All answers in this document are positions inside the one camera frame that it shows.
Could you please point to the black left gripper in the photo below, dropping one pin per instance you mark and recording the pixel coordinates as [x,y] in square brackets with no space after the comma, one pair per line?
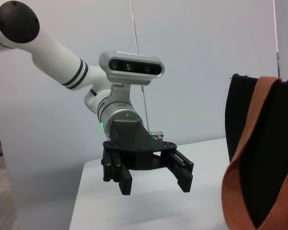
[132,136]

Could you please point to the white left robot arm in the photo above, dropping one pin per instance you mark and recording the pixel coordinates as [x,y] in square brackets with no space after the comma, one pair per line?
[60,64]

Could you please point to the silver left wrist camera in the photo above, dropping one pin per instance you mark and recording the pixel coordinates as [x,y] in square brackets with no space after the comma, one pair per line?
[132,67]

